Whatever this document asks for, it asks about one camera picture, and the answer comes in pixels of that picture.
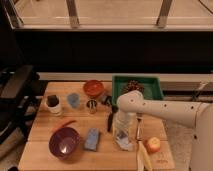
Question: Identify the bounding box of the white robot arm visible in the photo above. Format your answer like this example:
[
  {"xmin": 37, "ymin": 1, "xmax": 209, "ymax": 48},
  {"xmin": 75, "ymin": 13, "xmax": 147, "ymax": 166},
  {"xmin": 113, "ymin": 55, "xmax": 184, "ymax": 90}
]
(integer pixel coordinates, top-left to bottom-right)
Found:
[{"xmin": 114, "ymin": 90, "xmax": 213, "ymax": 171}]

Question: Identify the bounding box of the purple bowl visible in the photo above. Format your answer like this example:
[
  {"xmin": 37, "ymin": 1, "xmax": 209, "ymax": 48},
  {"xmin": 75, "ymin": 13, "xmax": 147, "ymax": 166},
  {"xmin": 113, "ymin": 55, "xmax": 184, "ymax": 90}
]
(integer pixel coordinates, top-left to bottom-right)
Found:
[{"xmin": 49, "ymin": 127, "xmax": 80, "ymax": 159}]

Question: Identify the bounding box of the red spoon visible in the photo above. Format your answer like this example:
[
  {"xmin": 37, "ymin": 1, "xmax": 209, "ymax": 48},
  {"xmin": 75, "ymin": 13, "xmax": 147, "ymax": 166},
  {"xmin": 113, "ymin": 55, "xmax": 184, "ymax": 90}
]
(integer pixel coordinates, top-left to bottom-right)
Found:
[{"xmin": 52, "ymin": 120, "xmax": 77, "ymax": 133}]

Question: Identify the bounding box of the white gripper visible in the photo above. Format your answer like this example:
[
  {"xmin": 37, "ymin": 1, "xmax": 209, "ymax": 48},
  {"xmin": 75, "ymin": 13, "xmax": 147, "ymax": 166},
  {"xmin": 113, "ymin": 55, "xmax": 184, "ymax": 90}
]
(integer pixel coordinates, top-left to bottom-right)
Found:
[{"xmin": 113, "ymin": 111, "xmax": 133, "ymax": 144}]

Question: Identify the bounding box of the red bowl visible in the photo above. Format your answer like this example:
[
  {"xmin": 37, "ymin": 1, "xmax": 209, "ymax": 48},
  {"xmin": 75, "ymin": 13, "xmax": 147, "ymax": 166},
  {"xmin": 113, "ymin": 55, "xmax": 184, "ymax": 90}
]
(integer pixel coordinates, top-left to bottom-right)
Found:
[{"xmin": 83, "ymin": 80, "xmax": 104, "ymax": 98}]

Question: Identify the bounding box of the blue sponge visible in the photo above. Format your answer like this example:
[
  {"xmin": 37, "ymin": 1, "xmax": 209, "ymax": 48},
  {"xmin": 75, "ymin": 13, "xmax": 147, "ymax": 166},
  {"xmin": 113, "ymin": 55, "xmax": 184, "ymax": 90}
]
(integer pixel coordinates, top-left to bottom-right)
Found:
[{"xmin": 84, "ymin": 128, "xmax": 100, "ymax": 151}]

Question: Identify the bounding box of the small metal cup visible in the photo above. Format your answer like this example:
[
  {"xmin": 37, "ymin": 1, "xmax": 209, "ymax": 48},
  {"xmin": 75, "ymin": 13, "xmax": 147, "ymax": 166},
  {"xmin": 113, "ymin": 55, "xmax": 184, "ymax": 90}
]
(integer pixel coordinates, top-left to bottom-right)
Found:
[{"xmin": 86, "ymin": 99, "xmax": 97, "ymax": 114}]

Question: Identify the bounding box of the apple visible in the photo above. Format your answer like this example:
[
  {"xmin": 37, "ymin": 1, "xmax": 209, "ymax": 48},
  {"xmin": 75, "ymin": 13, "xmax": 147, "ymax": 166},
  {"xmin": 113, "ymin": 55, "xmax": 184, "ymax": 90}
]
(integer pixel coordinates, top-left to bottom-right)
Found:
[{"xmin": 146, "ymin": 137, "xmax": 161, "ymax": 153}]

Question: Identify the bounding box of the blue plastic cup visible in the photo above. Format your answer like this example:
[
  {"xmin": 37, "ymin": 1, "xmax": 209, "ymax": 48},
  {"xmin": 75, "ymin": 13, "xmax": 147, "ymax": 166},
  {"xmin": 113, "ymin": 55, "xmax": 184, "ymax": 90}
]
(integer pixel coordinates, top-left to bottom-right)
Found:
[{"xmin": 67, "ymin": 93, "xmax": 80, "ymax": 108}]

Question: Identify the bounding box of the light blue towel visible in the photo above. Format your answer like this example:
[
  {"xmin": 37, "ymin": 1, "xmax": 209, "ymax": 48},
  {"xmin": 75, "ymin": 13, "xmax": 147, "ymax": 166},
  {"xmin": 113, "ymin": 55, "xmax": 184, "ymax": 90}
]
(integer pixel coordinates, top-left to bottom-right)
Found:
[{"xmin": 115, "ymin": 131, "xmax": 133, "ymax": 151}]

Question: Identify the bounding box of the white jar black lid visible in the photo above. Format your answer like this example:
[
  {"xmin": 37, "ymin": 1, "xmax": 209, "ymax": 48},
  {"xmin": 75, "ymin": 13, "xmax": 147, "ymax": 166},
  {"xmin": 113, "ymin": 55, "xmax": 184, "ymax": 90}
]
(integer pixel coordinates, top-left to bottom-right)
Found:
[{"xmin": 46, "ymin": 95, "xmax": 62, "ymax": 116}]

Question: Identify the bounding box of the small dark object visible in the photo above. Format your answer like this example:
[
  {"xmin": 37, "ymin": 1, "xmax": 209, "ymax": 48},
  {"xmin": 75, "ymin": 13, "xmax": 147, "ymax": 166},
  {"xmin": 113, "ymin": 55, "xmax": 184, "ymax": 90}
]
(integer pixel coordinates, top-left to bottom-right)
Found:
[{"xmin": 101, "ymin": 95, "xmax": 112, "ymax": 106}]

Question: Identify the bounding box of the pine cone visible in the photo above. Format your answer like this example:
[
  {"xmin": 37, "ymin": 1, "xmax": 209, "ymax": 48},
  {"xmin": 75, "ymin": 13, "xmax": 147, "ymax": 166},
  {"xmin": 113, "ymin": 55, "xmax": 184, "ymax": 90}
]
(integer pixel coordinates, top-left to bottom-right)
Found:
[{"xmin": 123, "ymin": 80, "xmax": 144, "ymax": 93}]

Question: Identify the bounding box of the green plastic tray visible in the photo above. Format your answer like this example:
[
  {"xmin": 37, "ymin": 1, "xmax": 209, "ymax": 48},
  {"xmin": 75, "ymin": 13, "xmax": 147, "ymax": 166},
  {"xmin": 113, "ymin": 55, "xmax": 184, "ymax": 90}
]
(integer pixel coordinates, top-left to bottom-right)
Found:
[{"xmin": 112, "ymin": 76, "xmax": 164, "ymax": 105}]

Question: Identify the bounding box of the black handled knife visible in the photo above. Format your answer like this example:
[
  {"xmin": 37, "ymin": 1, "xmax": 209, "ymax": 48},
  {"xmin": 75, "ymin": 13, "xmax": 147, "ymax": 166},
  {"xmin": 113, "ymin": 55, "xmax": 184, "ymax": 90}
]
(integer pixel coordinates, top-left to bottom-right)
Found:
[{"xmin": 107, "ymin": 106, "xmax": 117, "ymax": 132}]

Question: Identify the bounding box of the black chair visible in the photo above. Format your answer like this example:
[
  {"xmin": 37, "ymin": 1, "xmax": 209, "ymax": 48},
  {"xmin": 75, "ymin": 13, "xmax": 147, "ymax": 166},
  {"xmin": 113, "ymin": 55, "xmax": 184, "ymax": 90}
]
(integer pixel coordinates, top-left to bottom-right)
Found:
[{"xmin": 0, "ymin": 65, "xmax": 40, "ymax": 145}]

